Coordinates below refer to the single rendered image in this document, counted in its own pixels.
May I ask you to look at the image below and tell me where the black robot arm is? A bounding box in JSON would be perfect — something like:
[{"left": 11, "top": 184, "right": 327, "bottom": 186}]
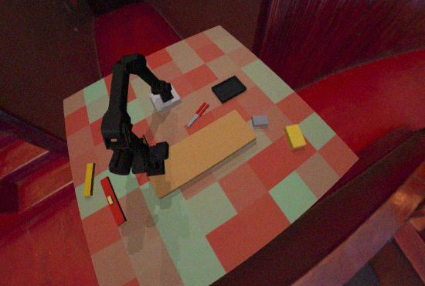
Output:
[{"left": 100, "top": 53, "right": 174, "bottom": 175}]

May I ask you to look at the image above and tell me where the tan wooden panel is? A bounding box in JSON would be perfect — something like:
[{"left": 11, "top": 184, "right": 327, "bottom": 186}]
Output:
[{"left": 149, "top": 109, "right": 257, "bottom": 199}]

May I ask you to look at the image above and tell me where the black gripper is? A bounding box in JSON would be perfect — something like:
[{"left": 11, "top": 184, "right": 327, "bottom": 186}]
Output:
[{"left": 133, "top": 138, "right": 169, "bottom": 163}]

